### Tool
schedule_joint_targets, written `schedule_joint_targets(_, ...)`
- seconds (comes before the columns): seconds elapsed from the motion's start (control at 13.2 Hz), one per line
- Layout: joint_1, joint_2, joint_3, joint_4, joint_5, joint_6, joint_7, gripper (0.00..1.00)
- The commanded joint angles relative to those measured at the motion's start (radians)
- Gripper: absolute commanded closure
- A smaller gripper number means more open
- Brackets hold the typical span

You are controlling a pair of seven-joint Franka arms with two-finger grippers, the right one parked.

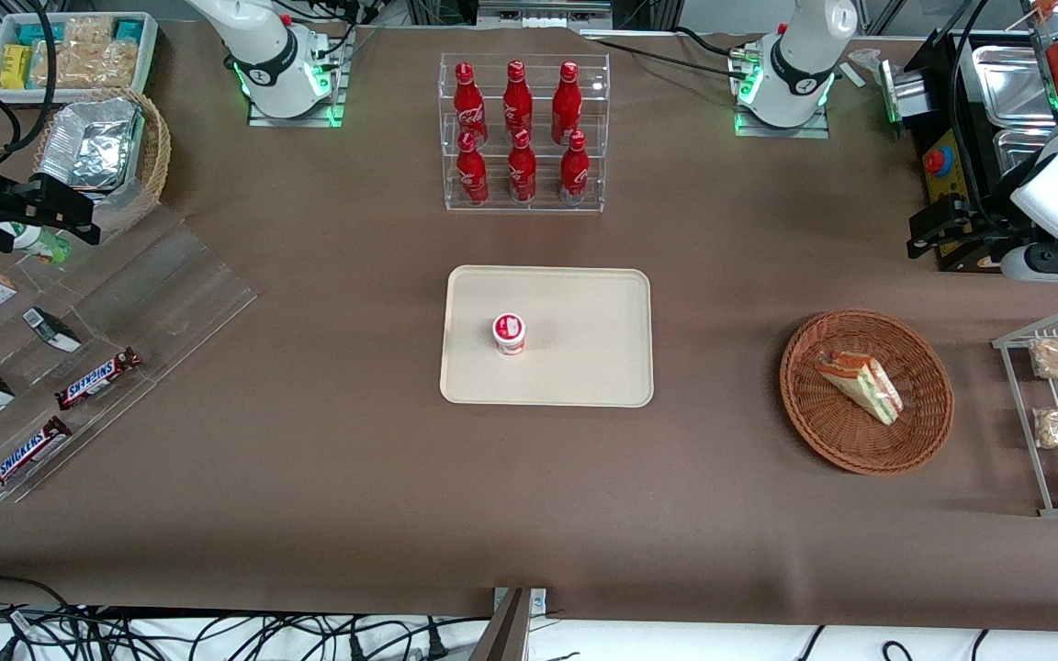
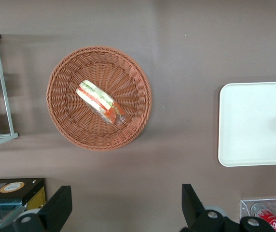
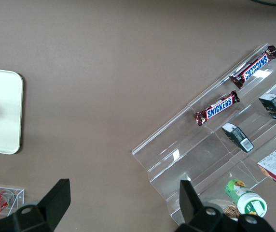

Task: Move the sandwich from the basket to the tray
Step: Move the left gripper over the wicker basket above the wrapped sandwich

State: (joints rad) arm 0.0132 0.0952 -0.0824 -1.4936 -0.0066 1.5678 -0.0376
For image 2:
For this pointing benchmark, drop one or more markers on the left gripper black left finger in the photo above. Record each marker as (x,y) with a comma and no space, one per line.
(56,207)

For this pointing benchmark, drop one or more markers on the black sealing machine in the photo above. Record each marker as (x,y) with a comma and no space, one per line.
(12,197)

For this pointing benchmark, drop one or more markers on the brown wicker basket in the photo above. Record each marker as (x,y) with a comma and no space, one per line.
(68,116)

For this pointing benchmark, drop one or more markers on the cream plastic tray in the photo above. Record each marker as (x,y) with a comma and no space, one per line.
(249,125)

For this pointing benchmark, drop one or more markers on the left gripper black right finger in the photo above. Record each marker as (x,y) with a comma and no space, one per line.
(193,207)

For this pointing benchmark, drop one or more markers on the red cola bottle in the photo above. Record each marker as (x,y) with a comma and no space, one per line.
(264,214)

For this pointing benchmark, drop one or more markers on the triangle sandwich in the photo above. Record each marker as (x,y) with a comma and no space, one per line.
(94,96)

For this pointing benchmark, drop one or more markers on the brown table cover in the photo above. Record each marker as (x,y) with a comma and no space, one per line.
(176,36)

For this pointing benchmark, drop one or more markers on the clear acrylic bottle rack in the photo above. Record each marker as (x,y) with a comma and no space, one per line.
(245,205)

